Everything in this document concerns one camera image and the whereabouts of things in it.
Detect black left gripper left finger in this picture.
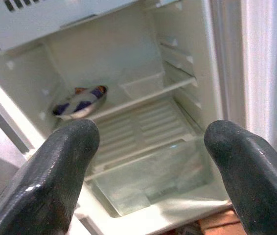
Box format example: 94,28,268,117
0,118,101,235

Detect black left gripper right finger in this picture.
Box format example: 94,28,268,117
204,119,277,235

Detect glass fridge shelf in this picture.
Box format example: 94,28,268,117
55,73,198,122

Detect white open fridge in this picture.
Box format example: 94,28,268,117
0,0,248,235

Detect blue and white food pack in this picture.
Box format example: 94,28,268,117
52,85,109,120

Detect clear crisper drawer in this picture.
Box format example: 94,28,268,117
86,136,217,217

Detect white freezer compartment flap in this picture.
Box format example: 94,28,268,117
0,0,159,51

